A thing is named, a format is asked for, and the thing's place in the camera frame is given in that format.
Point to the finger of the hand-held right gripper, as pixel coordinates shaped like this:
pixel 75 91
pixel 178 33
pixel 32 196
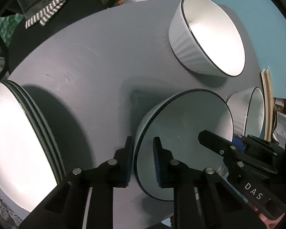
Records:
pixel 214 142
pixel 239 143

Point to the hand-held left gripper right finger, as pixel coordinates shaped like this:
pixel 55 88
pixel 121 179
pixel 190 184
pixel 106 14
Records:
pixel 156 164

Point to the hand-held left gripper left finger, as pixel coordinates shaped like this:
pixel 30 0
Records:
pixel 128 162

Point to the white bowl black rim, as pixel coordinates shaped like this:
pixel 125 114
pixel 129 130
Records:
pixel 216 35
pixel 181 128
pixel 255 114

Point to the white plate black rim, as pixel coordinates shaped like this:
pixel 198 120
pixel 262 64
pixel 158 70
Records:
pixel 49 138
pixel 14 136
pixel 41 133

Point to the person's right hand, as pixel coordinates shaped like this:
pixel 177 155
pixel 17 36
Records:
pixel 268 224

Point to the silver plastic sheet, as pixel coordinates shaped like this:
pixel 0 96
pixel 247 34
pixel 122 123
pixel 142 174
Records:
pixel 280 124

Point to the wooden board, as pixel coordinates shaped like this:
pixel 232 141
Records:
pixel 268 95

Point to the gray striped bedding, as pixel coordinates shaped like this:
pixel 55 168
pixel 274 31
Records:
pixel 0 202

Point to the black office chair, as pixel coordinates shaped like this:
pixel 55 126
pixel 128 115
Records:
pixel 73 12

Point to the gray white striped cloth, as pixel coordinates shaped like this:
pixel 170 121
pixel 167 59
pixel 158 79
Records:
pixel 47 12

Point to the green checked tablecloth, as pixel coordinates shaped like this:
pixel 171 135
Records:
pixel 4 26

